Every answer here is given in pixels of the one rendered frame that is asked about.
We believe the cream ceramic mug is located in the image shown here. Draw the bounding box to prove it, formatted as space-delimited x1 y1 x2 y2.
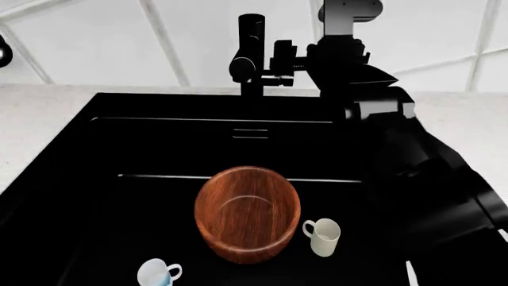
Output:
302 217 342 258

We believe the black kitchen sink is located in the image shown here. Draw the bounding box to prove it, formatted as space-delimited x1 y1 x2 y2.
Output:
0 91 421 286

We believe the black round knob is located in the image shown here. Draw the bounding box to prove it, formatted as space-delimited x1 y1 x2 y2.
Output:
0 34 13 69

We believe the grey wrist camera housing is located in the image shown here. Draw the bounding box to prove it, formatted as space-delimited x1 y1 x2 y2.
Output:
318 0 384 38

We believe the brown wooden bowl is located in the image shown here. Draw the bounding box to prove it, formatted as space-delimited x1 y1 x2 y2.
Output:
193 164 302 265

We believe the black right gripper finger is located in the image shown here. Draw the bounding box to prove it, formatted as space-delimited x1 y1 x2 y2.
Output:
272 39 309 60
269 57 309 76

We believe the black faucet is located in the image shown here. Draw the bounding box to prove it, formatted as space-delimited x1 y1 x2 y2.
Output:
229 13 267 98

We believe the white mug with blue inside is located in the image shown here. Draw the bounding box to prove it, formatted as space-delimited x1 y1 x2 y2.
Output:
136 257 184 286

